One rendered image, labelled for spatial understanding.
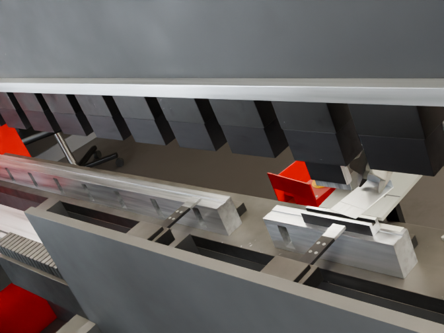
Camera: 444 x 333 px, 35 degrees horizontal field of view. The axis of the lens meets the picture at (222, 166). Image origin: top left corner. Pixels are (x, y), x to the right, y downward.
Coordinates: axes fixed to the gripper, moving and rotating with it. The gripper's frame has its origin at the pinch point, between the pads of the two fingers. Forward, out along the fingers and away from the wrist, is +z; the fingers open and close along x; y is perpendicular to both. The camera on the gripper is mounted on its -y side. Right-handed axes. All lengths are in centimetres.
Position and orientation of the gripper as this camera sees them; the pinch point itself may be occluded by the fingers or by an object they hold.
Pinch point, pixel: (372, 185)
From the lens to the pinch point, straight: 168.0
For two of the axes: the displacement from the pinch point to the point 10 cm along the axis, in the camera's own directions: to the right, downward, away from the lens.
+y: -8.1, -1.2, -5.7
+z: -2.1, 9.7, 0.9
